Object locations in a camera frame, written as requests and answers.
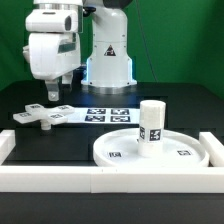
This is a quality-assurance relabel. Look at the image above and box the white cross table base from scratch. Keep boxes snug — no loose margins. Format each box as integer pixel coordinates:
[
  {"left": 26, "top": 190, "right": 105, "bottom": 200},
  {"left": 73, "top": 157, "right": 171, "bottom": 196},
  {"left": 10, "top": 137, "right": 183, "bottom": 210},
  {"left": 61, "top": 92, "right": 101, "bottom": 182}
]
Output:
[{"left": 13, "top": 104, "right": 75, "bottom": 131}]

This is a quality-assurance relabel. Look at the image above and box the white marker sheet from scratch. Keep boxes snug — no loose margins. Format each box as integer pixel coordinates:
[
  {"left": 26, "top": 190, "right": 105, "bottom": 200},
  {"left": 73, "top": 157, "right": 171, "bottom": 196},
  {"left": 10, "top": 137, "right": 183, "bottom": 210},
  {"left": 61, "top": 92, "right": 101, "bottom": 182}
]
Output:
[{"left": 68, "top": 108, "right": 140, "bottom": 124}]

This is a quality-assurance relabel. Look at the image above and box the white fence bar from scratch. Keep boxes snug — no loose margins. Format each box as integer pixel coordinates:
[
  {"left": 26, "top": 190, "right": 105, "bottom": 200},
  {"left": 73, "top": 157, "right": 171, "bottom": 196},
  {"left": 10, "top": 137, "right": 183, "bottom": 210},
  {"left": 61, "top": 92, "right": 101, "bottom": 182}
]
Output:
[
  {"left": 0, "top": 130, "right": 16, "bottom": 166},
  {"left": 199, "top": 132, "right": 224, "bottom": 167},
  {"left": 0, "top": 166, "right": 224, "bottom": 193}
]

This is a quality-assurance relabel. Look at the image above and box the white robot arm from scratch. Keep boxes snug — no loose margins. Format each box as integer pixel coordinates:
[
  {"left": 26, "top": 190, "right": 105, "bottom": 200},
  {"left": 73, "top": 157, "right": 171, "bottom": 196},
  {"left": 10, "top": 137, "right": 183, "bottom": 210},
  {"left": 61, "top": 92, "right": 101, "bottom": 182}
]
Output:
[{"left": 23, "top": 0, "right": 137, "bottom": 101}]

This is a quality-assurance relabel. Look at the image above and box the white fence right bar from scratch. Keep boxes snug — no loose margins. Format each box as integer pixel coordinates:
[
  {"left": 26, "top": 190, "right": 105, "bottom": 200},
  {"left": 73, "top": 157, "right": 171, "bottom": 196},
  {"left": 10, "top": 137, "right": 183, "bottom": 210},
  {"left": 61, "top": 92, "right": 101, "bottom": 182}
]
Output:
[{"left": 199, "top": 132, "right": 224, "bottom": 167}]

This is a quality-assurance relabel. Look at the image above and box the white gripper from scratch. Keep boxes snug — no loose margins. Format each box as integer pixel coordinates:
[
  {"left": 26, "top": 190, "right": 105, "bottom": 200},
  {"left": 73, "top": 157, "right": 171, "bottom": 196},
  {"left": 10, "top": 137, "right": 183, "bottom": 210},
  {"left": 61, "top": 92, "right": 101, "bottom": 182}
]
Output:
[{"left": 29, "top": 33, "right": 81, "bottom": 101}]

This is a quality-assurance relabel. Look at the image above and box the white round table top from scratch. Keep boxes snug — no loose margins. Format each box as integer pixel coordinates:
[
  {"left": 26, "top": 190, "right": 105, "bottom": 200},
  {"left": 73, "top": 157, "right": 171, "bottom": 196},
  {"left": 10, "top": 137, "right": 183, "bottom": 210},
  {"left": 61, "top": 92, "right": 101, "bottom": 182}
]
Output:
[{"left": 93, "top": 128, "right": 209, "bottom": 168}]

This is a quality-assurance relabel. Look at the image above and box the white fence left bar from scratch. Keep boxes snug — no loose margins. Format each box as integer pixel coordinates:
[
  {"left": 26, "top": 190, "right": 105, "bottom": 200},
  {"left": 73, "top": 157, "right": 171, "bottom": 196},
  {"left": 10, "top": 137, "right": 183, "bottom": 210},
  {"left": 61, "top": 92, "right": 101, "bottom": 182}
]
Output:
[{"left": 0, "top": 130, "right": 16, "bottom": 166}]

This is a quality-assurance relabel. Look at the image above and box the white fence front bar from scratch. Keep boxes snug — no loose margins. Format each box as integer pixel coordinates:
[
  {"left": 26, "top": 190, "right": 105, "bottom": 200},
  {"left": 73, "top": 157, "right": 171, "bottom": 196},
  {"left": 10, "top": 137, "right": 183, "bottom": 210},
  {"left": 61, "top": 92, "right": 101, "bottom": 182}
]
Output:
[{"left": 0, "top": 166, "right": 224, "bottom": 193}]

